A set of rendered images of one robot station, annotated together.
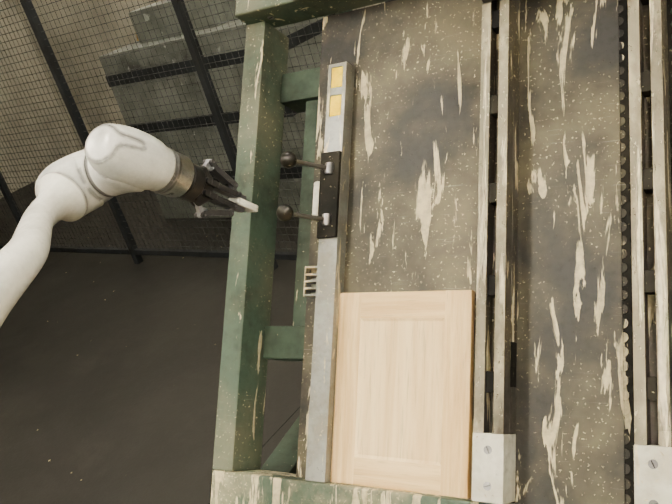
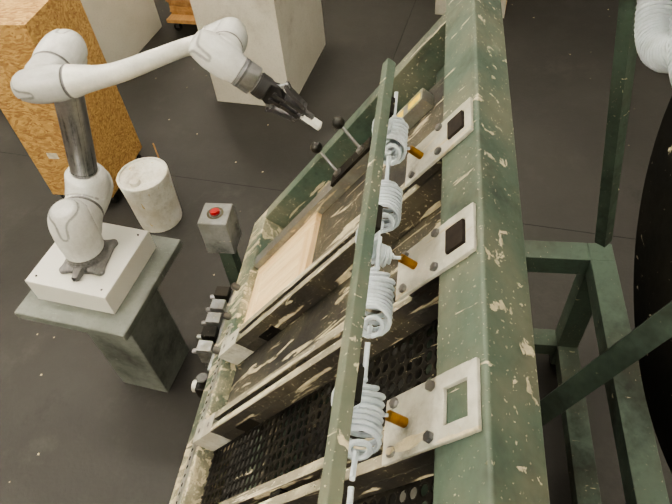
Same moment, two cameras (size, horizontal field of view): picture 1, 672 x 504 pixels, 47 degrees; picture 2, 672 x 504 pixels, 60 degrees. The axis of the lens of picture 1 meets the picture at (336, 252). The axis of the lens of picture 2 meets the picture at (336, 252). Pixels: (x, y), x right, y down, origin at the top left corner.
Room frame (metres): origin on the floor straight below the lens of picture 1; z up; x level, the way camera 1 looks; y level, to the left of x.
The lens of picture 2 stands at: (1.13, -1.25, 2.55)
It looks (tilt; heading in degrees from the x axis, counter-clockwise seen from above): 49 degrees down; 69
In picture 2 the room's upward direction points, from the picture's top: 7 degrees counter-clockwise
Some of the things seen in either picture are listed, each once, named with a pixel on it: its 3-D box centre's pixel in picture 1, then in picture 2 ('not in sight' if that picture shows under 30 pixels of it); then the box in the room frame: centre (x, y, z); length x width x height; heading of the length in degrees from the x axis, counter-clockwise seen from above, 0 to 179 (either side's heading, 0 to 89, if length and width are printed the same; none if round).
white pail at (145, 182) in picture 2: not in sight; (150, 189); (1.09, 1.64, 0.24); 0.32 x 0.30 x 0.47; 48
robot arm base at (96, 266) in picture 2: not in sight; (85, 256); (0.78, 0.57, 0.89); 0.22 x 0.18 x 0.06; 58
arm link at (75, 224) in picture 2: not in sight; (74, 226); (0.80, 0.60, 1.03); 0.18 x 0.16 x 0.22; 63
